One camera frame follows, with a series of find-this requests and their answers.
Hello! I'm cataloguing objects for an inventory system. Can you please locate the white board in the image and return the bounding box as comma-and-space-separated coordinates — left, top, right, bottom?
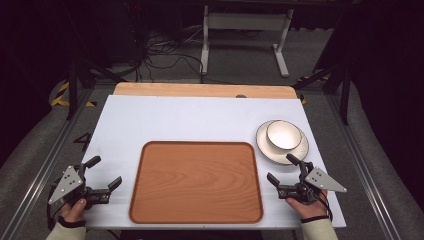
81, 94, 348, 231

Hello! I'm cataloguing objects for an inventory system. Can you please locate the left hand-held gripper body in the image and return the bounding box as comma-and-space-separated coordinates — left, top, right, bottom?
48, 163, 111, 210

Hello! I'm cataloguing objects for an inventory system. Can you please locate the brown wooden tray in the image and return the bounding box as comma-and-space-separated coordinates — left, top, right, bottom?
128, 140, 265, 225

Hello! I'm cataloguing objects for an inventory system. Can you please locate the bundle of black floor cables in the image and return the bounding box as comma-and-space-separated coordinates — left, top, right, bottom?
134, 28, 205, 85

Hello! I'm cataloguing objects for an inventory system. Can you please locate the aluminium floor rail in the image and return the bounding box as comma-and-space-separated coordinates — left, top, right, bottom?
324, 93, 403, 240
0, 87, 96, 240

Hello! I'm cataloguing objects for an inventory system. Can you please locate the black tripod stand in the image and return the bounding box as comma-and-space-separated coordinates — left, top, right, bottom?
293, 61, 353, 127
65, 54, 128, 122

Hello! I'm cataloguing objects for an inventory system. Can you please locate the white bowl with dark rim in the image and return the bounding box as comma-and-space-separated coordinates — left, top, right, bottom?
265, 119, 303, 151

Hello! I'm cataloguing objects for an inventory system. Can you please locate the person's left hand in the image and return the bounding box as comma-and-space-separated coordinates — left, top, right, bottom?
59, 198, 89, 224

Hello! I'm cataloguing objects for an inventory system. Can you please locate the white metal stand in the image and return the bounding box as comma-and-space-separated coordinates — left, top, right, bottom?
199, 4, 295, 79

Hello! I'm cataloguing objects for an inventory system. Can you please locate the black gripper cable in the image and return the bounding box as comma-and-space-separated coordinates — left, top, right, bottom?
313, 189, 334, 222

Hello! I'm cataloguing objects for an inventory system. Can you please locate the person's right hand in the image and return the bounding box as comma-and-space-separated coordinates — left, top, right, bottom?
285, 189, 330, 220

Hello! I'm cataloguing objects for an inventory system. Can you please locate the yellow and black floor tape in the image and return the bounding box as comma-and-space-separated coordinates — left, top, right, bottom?
50, 81, 98, 109

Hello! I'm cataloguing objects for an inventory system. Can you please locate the white plate with dark rim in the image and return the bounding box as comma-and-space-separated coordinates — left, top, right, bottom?
255, 119, 310, 166

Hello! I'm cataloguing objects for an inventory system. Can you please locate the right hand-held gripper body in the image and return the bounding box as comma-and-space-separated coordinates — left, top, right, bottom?
276, 161, 348, 205

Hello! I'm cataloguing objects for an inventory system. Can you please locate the black wrist strap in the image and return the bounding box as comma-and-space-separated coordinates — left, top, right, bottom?
299, 214, 331, 224
57, 215, 87, 229

